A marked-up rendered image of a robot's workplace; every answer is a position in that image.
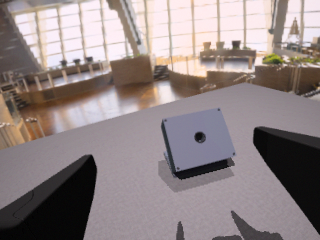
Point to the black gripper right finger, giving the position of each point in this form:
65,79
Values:
295,160

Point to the grey flat panel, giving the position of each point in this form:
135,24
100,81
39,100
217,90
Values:
196,141

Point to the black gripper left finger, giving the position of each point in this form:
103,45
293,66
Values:
58,209

